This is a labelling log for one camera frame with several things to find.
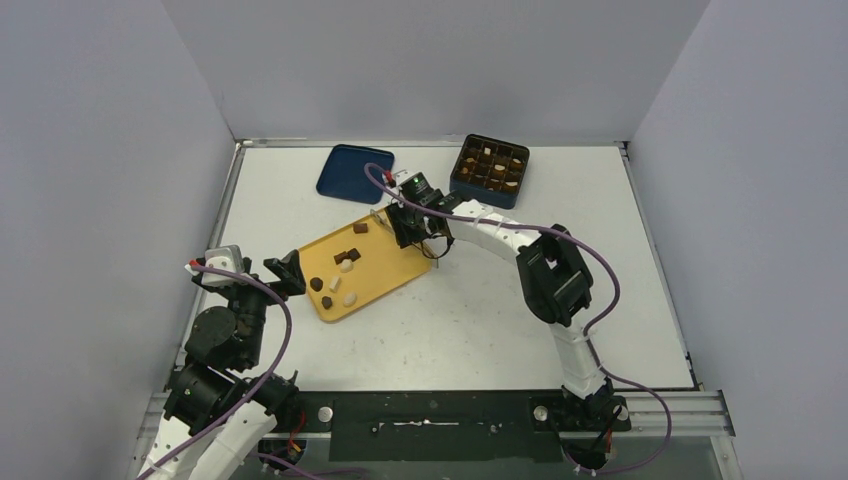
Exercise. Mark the white bar chocolate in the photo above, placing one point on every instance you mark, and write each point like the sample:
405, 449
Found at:
334, 284

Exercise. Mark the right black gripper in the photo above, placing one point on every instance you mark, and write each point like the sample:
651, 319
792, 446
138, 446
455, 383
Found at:
408, 223

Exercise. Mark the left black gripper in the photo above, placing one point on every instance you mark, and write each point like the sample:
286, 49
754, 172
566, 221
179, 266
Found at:
288, 271

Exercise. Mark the white swirl chocolate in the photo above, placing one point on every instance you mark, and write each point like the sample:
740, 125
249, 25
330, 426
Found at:
350, 299

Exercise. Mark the yellow plastic tray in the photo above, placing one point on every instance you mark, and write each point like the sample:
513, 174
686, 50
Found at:
382, 268

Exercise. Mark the dark blue box lid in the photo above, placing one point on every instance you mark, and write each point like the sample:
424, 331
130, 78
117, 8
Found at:
343, 174

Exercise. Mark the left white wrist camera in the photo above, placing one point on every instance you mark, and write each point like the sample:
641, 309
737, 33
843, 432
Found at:
226, 258

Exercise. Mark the brown bar chocolate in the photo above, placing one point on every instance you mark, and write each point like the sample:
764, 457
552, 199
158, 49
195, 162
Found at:
341, 257

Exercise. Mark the dark blue chocolate box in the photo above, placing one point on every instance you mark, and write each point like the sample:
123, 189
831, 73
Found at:
473, 173

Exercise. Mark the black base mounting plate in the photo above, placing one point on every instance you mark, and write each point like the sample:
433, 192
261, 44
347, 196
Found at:
539, 425

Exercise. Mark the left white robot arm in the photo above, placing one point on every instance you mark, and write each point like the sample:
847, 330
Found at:
225, 415

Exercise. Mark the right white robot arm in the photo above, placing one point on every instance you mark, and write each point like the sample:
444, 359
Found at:
555, 281

